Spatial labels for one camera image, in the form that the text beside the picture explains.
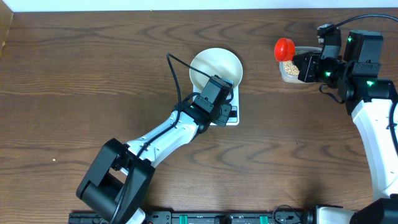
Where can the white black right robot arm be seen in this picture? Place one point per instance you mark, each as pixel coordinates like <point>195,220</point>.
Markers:
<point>372,103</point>

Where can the cream round bowl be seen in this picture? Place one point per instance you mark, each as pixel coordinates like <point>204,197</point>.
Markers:
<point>220,62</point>

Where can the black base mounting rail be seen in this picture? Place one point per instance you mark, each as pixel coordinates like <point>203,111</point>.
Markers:
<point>164,217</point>

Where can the white digital kitchen scale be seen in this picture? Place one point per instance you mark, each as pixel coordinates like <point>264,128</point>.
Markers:
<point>233,115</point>

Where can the brown wooden side panel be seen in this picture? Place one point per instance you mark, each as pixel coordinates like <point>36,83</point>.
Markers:
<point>6,17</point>

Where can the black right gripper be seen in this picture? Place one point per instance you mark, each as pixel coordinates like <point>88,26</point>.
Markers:
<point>306,74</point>

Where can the red plastic measuring scoop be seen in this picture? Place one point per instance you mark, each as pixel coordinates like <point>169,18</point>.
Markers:
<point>284,50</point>

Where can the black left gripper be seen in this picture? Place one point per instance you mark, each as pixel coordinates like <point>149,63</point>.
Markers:
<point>222,111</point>

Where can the clear plastic bean container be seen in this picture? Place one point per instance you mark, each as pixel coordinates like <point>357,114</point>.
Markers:
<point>289,72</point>

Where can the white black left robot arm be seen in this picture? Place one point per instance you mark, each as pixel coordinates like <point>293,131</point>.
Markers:
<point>117,180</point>

